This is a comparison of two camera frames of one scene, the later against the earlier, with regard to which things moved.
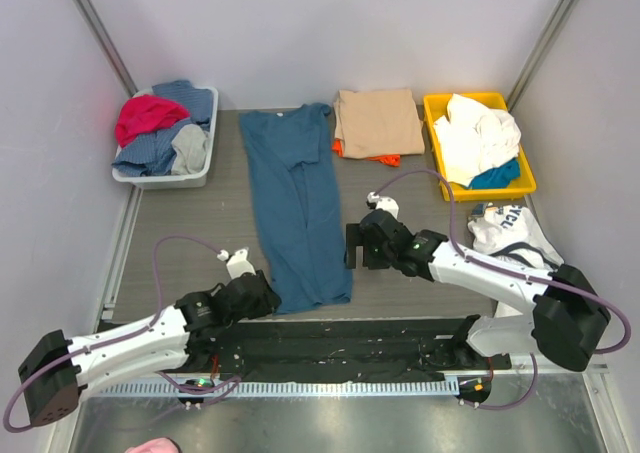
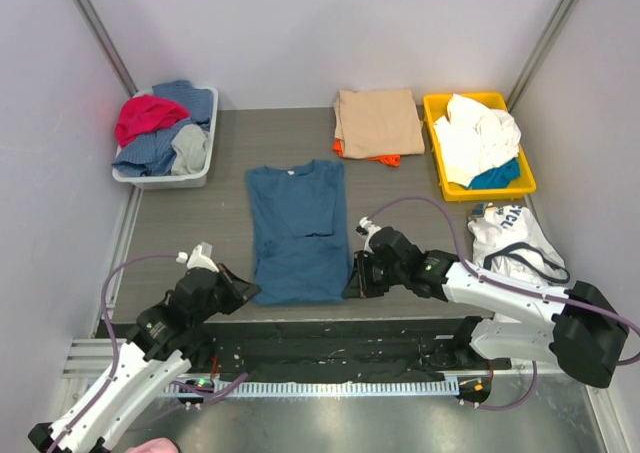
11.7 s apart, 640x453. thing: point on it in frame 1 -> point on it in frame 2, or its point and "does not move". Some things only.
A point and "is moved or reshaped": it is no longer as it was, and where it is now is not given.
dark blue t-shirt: [298, 205] is moved or reshaped
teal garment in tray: [498, 177] does not move
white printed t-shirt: [510, 232] does not move
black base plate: [342, 351] does not move
